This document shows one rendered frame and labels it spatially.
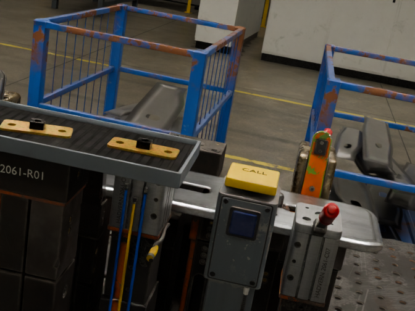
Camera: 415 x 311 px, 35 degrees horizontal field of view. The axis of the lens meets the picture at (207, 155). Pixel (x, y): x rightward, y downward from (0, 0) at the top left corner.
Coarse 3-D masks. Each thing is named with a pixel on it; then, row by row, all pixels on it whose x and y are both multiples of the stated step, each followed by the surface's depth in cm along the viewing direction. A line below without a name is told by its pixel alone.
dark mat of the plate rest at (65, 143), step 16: (0, 112) 85; (16, 112) 86; (32, 112) 88; (80, 128) 84; (96, 128) 86; (112, 128) 87; (48, 144) 77; (64, 144) 78; (80, 144) 79; (96, 144) 80; (160, 144) 84; (176, 144) 85; (128, 160) 76; (144, 160) 77; (160, 160) 78; (176, 160) 79
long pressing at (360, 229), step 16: (112, 176) 115; (192, 176) 121; (208, 176) 123; (112, 192) 109; (176, 192) 113; (192, 192) 114; (288, 192) 122; (176, 208) 108; (192, 208) 108; (208, 208) 108; (352, 208) 120; (288, 224) 107; (352, 224) 112; (368, 224) 113; (352, 240) 105; (368, 240) 106
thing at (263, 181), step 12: (240, 168) 80; (252, 168) 81; (264, 168) 81; (228, 180) 76; (240, 180) 76; (252, 180) 77; (264, 180) 77; (276, 180) 78; (252, 192) 78; (264, 192) 76
